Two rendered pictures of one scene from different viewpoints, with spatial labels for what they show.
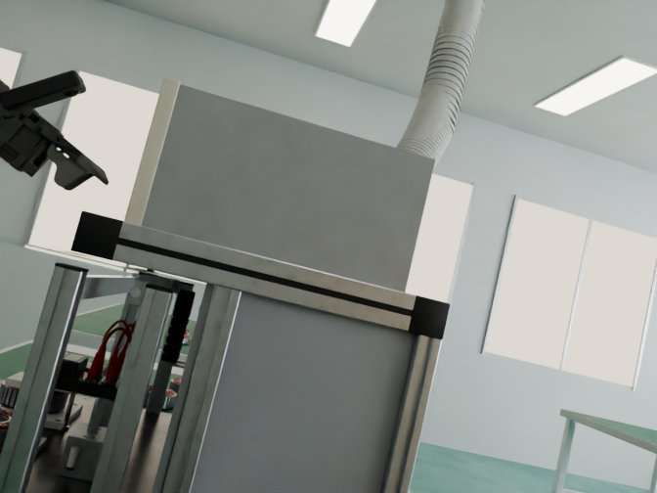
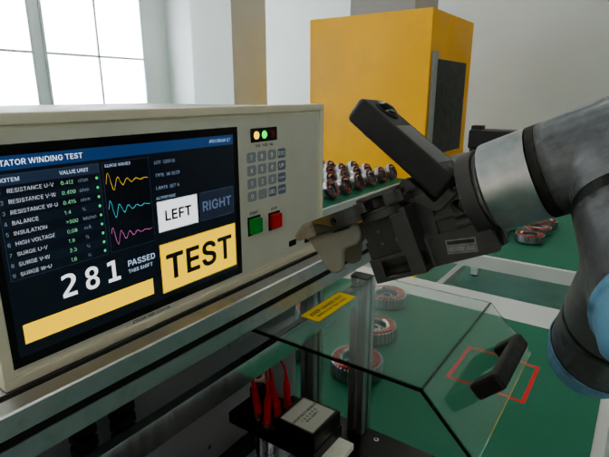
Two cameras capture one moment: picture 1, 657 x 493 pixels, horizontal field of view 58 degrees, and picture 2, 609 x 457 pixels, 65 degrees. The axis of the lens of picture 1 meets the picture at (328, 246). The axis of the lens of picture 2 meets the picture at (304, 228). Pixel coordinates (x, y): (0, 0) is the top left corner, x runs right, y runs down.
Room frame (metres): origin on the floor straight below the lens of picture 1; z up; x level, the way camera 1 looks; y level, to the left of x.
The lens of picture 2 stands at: (1.26, 0.72, 1.33)
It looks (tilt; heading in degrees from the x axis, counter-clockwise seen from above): 16 degrees down; 225
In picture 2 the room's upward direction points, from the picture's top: straight up
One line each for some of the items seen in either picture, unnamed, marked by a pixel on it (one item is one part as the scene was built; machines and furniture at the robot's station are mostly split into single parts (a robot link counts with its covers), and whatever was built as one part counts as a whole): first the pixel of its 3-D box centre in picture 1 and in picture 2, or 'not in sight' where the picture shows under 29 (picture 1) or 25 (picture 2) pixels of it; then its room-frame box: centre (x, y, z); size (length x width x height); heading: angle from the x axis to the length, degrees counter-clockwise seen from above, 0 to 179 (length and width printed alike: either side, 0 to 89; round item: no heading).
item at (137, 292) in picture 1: (162, 288); not in sight; (1.00, 0.25, 1.04); 0.62 x 0.02 x 0.03; 10
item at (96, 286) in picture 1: (113, 285); (227, 381); (0.99, 0.33, 1.03); 0.62 x 0.01 x 0.03; 10
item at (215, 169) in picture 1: (273, 207); (101, 187); (1.01, 0.11, 1.22); 0.44 x 0.39 x 0.20; 10
